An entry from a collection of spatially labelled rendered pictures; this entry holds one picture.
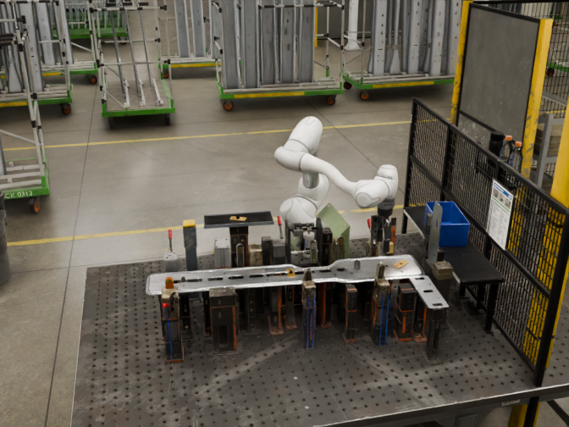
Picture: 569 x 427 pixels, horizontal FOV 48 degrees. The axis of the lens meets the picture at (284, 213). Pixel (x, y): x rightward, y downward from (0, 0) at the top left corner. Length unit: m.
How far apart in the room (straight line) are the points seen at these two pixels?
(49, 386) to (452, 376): 2.45
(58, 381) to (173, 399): 1.51
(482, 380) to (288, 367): 0.89
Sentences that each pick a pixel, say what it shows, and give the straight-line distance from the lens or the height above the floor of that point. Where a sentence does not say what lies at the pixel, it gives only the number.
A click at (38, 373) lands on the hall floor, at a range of 4.45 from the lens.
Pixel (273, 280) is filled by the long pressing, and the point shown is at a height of 1.00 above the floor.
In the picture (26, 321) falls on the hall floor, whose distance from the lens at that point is 4.99.
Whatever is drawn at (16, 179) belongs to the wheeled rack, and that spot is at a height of 0.28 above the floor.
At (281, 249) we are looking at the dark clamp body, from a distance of 3.31.
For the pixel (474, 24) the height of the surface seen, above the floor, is 1.82.
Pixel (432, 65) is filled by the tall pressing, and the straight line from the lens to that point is 11.03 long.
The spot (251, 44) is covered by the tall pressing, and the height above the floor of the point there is 0.95.
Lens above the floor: 2.58
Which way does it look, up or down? 24 degrees down
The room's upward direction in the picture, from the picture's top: straight up
